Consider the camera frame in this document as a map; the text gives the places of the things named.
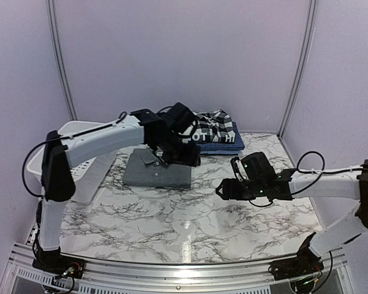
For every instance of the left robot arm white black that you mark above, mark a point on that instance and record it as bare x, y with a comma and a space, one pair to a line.
63, 152

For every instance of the black white plaid shirt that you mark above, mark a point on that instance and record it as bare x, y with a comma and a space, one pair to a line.
216, 121

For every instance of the black shirt white letters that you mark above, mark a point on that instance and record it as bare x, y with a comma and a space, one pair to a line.
207, 136

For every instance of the right wall aluminium profile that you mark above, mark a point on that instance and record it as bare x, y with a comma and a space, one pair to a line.
303, 58

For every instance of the white plastic bin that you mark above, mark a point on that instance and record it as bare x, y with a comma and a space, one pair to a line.
89, 174

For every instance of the left wall aluminium profile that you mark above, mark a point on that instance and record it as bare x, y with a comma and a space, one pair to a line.
59, 58

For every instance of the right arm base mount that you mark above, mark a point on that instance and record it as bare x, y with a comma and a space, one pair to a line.
305, 262

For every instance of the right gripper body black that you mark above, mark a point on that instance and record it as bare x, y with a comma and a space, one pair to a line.
255, 190

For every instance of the wall aluminium profile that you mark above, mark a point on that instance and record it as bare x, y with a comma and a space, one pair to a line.
303, 58
59, 58

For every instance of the grey long sleeve shirt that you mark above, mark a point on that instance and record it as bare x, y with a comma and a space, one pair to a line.
144, 169

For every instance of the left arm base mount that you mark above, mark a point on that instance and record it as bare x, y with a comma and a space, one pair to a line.
60, 265

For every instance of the aluminium frame rail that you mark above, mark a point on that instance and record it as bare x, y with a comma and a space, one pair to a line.
107, 276

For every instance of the blue checked folded shirt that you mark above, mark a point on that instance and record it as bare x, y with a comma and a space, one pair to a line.
224, 148

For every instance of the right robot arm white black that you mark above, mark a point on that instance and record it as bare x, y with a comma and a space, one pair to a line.
350, 183

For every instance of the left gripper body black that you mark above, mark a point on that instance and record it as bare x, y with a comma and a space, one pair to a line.
173, 150

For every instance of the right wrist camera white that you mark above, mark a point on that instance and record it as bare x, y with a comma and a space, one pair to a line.
238, 169

